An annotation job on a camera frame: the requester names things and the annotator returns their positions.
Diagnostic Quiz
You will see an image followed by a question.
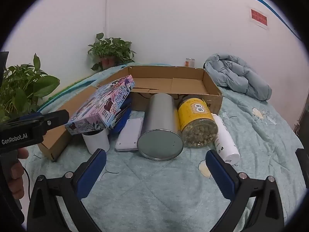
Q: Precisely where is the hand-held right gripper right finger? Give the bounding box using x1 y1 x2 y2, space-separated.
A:
205 149 285 232

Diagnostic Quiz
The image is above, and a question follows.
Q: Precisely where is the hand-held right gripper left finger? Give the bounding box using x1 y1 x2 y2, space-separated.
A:
27 148 107 232

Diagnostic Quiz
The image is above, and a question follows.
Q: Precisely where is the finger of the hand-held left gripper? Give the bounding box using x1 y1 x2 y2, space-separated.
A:
32 109 70 138
7 112 45 125

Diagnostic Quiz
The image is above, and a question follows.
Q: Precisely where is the colourful printed box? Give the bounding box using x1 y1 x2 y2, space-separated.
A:
65 75 135 136

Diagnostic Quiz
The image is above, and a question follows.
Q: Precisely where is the yellow label jar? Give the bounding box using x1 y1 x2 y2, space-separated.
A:
177 97 218 149

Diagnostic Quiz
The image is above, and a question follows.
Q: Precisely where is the blue box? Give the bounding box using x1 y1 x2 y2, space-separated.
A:
112 98 133 133

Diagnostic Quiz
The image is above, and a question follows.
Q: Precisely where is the silver cylindrical tin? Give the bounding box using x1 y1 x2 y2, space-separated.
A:
137 93 184 162

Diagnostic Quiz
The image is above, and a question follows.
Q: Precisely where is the long cardboard box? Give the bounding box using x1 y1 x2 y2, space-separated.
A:
37 65 224 162

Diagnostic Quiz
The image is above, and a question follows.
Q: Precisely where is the person's left hand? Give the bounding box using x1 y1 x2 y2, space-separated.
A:
8 147 29 199

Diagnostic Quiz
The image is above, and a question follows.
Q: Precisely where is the green striped cloth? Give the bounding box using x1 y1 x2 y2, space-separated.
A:
39 76 97 112

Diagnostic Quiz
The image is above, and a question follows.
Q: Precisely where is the white cup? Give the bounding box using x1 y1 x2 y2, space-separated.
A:
82 128 110 155

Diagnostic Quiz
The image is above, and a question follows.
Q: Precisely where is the green leafy plant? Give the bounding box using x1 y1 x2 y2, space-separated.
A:
0 53 60 122

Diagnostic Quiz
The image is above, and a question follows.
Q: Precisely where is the white spray bottle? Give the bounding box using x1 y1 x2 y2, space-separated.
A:
211 113 241 163

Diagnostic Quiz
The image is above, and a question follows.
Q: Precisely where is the white flat device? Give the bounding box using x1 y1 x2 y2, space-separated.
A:
115 117 144 152

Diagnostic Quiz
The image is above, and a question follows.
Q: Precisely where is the light green printed quilt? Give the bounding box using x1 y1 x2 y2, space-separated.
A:
22 65 307 232

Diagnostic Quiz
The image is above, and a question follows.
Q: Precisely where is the green plant in red pot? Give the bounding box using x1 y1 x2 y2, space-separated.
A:
87 32 136 72

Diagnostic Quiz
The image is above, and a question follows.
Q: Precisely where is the light blue puffer jacket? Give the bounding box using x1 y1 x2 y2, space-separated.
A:
204 53 272 101

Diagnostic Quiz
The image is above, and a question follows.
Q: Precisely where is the black cable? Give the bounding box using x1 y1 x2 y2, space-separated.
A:
23 167 32 199

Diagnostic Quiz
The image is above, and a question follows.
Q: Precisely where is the red wall sign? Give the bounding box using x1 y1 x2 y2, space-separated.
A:
249 5 269 31

